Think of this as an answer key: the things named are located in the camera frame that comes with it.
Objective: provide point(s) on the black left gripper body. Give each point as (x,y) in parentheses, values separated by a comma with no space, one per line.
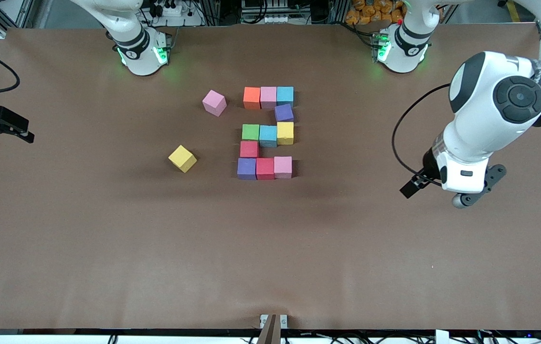
(428,171)

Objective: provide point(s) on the pink foam cube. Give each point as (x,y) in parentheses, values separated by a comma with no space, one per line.
(214,102)
(268,97)
(283,167)

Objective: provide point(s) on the yellow foam cube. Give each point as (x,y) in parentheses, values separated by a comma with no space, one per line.
(182,158)
(285,133)

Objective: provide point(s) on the purple foam cube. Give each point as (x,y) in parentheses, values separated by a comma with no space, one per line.
(283,113)
(246,168)

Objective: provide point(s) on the red foam cube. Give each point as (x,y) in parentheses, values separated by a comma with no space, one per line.
(249,149)
(265,168)

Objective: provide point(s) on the cyan foam cube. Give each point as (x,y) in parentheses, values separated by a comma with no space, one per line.
(268,136)
(285,95)

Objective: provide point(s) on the green foam cube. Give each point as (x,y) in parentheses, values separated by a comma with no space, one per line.
(250,132)

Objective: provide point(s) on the orange foam cube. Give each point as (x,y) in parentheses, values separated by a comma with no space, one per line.
(251,97)

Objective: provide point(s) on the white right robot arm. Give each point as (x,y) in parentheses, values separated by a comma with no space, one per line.
(136,43)

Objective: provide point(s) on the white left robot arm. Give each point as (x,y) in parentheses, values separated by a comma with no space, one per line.
(490,119)

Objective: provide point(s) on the orange packets pile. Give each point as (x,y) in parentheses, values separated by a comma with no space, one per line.
(370,12)

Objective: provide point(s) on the white power strip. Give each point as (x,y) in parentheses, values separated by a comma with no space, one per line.
(175,12)

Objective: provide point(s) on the grey electronics box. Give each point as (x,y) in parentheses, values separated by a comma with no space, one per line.
(265,12)

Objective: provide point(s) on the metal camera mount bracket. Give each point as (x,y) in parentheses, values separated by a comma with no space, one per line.
(273,327)

